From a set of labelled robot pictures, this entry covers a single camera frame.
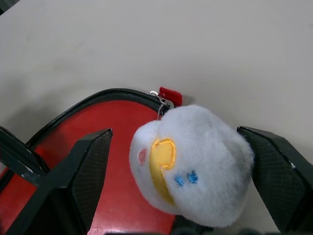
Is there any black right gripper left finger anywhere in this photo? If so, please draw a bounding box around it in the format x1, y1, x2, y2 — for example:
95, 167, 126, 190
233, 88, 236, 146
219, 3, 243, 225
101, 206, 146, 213
3, 128, 114, 235

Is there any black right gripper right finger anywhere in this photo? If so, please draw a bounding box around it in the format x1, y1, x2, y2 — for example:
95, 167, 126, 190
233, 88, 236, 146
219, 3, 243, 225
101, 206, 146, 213
236, 125, 313, 235

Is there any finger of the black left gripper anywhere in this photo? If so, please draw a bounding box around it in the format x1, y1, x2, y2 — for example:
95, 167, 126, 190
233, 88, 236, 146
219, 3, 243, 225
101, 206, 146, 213
0, 146, 46, 183
0, 126, 50, 176

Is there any black red paddle case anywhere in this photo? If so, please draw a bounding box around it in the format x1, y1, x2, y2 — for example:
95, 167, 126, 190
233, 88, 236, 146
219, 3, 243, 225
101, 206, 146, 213
0, 86, 208, 235

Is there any white plush duck keychain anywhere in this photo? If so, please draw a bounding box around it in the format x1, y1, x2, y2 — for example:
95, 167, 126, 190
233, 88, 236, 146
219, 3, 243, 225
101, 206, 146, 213
129, 104, 256, 229

